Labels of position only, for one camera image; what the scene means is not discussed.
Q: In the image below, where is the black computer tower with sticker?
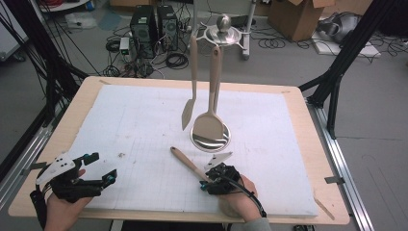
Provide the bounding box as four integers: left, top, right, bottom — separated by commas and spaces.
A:
129, 4, 159, 60

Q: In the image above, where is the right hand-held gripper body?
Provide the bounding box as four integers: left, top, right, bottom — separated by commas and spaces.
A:
204, 151, 242, 196

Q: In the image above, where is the white power adapter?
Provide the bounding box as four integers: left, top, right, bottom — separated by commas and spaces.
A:
118, 37, 131, 56

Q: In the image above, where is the beige solid spatula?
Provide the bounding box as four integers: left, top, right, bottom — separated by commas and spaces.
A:
191, 46, 224, 142

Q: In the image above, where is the round white table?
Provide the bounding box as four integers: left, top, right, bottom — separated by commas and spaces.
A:
38, 0, 91, 13

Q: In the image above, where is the black coiled cable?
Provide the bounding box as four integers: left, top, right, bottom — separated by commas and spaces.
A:
165, 51, 190, 70

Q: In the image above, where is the beige slotted spatula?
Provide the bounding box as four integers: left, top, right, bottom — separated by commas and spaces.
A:
181, 34, 199, 132

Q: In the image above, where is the metal table clamp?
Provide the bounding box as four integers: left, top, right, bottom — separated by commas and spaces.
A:
323, 175, 345, 186

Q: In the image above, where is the clear plastic bag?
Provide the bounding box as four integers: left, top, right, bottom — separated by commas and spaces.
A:
65, 12, 98, 31

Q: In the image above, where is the beige skimmer spoon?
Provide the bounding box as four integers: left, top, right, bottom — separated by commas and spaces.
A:
169, 146, 245, 219

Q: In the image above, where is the white flat board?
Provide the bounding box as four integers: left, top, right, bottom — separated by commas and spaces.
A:
311, 39, 383, 59

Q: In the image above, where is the grey and black device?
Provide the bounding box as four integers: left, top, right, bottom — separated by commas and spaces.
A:
316, 12, 362, 44

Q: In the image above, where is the white panel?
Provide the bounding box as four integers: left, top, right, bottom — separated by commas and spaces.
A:
0, 9, 28, 62

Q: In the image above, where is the person's right hand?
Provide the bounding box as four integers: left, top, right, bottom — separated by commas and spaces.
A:
220, 174, 263, 223

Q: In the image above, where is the aluminium rail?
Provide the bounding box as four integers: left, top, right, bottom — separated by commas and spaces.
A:
306, 102, 375, 231
0, 123, 54, 210

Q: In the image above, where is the stainless steel utensil stand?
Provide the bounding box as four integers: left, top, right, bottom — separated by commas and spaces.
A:
191, 13, 246, 154

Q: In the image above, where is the white grid mat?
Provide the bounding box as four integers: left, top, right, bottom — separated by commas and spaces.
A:
64, 84, 319, 218

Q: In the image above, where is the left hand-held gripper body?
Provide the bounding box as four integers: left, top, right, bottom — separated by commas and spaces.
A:
35, 152, 104, 204

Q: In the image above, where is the black metal frame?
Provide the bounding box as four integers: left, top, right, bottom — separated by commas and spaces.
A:
0, 0, 89, 128
297, 0, 398, 141

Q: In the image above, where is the large open cardboard box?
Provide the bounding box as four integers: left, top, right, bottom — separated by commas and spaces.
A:
268, 0, 335, 42

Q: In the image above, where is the person's left hand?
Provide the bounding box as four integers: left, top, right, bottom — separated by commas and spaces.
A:
43, 192, 94, 231

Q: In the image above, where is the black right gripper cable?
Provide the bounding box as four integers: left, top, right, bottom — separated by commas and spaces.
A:
224, 174, 268, 218

